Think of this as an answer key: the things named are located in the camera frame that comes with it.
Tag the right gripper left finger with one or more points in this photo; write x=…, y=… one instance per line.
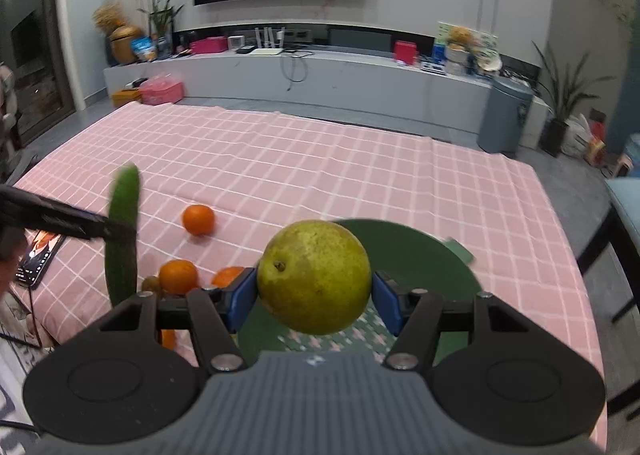
x=218, y=314

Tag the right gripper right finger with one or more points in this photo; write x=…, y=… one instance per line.
x=412, y=317

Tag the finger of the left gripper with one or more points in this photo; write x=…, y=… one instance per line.
x=28, y=211

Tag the large orange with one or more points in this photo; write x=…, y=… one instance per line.
x=178, y=277

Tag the small orange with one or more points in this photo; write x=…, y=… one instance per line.
x=198, y=220
x=168, y=339

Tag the brown longan fruit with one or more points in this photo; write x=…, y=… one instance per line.
x=151, y=284

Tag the yellow green pear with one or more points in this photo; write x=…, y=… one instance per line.
x=315, y=277

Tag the green cucumber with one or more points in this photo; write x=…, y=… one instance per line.
x=120, y=250

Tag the green colander bowl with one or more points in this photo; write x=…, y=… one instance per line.
x=411, y=258

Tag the smartphone with video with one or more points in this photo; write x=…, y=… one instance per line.
x=36, y=260

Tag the pink checked tablecloth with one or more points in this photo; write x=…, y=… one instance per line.
x=260, y=171

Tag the yellow box on floor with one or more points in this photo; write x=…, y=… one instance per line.
x=125, y=96

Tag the golden vase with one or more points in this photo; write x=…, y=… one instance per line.
x=121, y=39

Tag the pink storage basket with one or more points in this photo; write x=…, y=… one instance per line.
x=162, y=89

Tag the white tv cabinet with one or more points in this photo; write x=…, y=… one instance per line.
x=352, y=88

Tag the grey trash bin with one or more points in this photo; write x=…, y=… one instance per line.
x=504, y=117

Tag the small plant in vase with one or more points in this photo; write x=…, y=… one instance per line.
x=162, y=16

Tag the white plastic bag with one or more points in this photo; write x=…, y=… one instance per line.
x=578, y=140

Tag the pink box on cabinet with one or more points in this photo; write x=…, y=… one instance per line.
x=210, y=45

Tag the red box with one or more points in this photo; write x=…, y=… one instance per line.
x=405, y=52

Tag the potted long leaf plant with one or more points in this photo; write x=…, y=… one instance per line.
x=566, y=89

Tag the white wifi router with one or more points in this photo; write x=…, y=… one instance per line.
x=268, y=41

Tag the teddy bear toy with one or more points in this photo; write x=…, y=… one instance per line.
x=461, y=37

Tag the black chair frame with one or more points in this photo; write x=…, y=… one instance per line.
x=610, y=266

